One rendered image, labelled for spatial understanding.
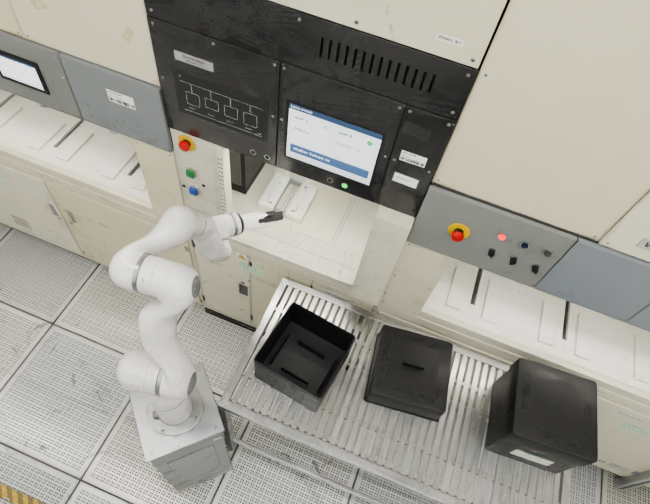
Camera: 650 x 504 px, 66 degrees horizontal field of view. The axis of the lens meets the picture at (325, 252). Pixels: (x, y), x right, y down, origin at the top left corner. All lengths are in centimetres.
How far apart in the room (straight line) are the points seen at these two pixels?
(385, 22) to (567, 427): 140
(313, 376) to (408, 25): 129
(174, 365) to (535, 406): 120
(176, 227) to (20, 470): 181
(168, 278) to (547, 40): 100
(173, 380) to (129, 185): 113
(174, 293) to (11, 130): 168
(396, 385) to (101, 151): 168
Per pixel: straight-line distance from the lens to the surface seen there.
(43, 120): 279
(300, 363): 199
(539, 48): 122
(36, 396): 297
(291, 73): 141
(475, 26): 120
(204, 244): 160
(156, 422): 195
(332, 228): 219
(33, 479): 286
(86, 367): 294
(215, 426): 193
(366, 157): 149
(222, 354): 283
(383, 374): 192
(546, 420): 191
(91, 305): 310
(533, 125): 133
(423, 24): 122
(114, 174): 244
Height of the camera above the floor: 263
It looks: 56 degrees down
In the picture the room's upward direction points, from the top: 12 degrees clockwise
